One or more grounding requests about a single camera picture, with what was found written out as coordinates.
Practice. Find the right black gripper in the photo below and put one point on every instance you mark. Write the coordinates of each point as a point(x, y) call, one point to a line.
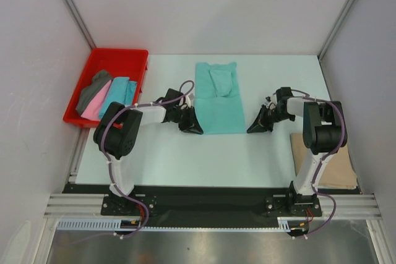
point(260, 124)

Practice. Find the white slotted cable duct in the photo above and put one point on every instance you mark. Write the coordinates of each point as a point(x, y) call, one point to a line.
point(129, 225)

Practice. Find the red plastic bin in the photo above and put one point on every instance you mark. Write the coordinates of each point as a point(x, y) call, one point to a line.
point(130, 63)

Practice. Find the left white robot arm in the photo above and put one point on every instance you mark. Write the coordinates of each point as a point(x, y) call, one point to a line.
point(118, 129)

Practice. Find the aluminium corner post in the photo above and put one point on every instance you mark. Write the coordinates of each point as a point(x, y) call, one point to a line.
point(78, 20)
point(342, 16)

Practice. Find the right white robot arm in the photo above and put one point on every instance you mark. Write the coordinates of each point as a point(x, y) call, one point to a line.
point(324, 133)

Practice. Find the mint green t shirt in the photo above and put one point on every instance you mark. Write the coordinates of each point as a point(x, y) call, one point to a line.
point(218, 104)

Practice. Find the pink t shirt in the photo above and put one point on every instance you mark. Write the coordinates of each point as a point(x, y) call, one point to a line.
point(92, 110)

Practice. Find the blue t shirt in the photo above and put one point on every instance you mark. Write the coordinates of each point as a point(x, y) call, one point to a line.
point(121, 90)

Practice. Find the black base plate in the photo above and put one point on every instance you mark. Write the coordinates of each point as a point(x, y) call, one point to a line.
point(211, 207)

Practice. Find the grey t shirt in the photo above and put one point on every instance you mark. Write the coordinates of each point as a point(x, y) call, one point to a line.
point(99, 80)

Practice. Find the left aluminium corner post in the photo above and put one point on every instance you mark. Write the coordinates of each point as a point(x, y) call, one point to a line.
point(78, 20)

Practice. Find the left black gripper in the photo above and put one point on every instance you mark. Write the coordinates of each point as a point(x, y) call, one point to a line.
point(192, 124)

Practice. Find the aluminium rail frame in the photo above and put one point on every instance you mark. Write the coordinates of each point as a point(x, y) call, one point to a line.
point(164, 156)

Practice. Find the folded beige t shirt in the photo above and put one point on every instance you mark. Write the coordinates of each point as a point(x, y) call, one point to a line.
point(338, 173)

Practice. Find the right aluminium corner post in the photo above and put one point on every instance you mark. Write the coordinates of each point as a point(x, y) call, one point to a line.
point(342, 16)

